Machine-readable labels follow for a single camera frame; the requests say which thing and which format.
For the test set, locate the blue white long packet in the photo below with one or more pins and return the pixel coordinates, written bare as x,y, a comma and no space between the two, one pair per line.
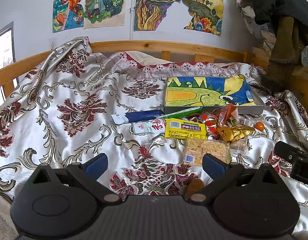
126,118

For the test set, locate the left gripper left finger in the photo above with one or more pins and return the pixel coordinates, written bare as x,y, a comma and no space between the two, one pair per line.
87,174

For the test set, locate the orange red snack packet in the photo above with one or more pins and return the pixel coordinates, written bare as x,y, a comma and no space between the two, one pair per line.
225,116

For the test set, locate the floral satin bed cover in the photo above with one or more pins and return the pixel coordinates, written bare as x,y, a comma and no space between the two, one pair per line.
148,164

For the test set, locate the small orange ball candy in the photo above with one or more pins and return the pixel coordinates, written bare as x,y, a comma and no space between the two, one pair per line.
259,126

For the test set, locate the orange girl wall drawing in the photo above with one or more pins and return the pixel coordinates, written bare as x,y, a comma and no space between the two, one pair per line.
67,14

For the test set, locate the window frame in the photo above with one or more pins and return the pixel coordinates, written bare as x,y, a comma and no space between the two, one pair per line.
7,55

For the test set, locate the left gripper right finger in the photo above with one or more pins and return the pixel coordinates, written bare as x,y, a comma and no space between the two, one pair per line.
223,176

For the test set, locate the wooden bed rail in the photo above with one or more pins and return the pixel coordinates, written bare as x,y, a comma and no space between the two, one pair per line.
154,46

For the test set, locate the blond child wall drawing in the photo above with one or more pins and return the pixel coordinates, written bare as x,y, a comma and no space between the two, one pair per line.
103,13

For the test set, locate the cream pillow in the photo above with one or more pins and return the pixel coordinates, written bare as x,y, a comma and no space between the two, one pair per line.
145,59

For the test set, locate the brown hanging trousers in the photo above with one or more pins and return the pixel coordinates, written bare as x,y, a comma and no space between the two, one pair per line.
284,56

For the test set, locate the peanut brittle clear packet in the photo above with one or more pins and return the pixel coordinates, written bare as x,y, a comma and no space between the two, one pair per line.
239,147

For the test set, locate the green stick packet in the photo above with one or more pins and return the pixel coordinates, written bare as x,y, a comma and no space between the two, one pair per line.
182,113

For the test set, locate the yellow snack bar packet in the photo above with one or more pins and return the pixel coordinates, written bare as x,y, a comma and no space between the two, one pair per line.
181,129

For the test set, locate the grey tray with drawing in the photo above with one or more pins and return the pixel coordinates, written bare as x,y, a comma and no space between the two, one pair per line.
183,92

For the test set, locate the white red snack pouch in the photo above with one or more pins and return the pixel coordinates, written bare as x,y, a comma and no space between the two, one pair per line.
155,126

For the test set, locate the rice cracker clear packet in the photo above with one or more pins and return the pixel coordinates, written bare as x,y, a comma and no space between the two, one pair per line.
195,149

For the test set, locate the brown date snack packet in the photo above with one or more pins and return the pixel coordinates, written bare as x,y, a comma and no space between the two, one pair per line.
194,186

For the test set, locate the gold foil snack packet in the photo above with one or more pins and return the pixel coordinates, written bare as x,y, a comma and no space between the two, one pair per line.
234,133

